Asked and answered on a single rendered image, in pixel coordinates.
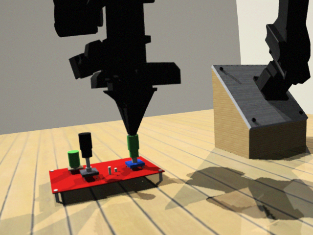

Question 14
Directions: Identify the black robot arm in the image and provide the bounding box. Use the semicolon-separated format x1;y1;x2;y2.
53;0;311;101

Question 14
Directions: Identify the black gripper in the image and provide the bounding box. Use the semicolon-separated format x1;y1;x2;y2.
90;27;181;136

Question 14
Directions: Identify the red circuit board with knobs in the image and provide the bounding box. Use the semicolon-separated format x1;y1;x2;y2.
49;132;165;203

